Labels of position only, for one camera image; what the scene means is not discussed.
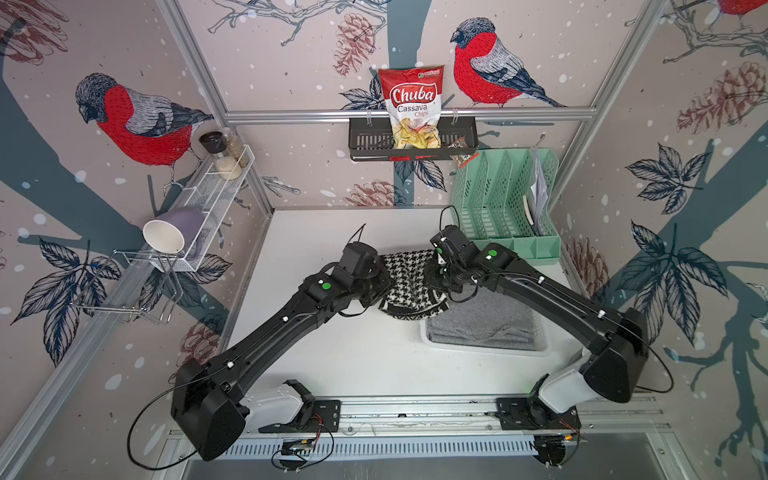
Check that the black wall shelf basket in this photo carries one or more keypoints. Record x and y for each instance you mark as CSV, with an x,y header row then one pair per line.
x,y
372,140

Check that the purple cup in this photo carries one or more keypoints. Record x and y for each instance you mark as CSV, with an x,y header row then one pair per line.
x,y
173,231

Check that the black lid spice jar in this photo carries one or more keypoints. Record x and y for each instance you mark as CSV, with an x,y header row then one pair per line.
x,y
226,165

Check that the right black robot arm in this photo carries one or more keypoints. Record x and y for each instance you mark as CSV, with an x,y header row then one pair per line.
x,y
615,345

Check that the white wire wall shelf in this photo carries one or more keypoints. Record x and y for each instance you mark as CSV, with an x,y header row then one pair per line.
x,y
213,196

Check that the wire cup holder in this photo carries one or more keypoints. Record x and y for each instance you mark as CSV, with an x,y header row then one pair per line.
x,y
131,285

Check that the grey scarf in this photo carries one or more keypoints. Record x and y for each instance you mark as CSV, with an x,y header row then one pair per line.
x,y
486,324

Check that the green desk file organizer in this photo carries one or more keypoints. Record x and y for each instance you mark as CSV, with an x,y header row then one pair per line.
x,y
493,199

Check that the glass jar on shelf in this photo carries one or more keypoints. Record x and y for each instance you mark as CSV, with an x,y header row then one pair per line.
x,y
235,146

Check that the papers in organizer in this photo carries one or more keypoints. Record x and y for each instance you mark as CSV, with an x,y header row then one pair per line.
x,y
537,198

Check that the houndstooth scarf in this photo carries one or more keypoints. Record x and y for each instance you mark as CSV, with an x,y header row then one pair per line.
x,y
409,298

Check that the white plastic basket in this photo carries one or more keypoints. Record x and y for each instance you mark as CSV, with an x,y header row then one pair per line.
x,y
543,342

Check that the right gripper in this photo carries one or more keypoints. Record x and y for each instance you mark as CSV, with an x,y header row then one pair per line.
x,y
429,271

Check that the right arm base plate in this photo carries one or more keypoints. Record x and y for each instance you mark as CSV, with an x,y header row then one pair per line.
x,y
516,414

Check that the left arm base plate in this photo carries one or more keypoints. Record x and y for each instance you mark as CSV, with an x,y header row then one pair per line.
x,y
292,408

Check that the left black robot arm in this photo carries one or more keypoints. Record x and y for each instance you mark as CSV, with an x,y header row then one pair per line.
x,y
206,401

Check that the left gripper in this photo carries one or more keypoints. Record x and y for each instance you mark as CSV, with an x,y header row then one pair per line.
x,y
386,280

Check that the Chuba cassava chips bag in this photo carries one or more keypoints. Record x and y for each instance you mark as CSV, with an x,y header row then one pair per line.
x,y
412,99

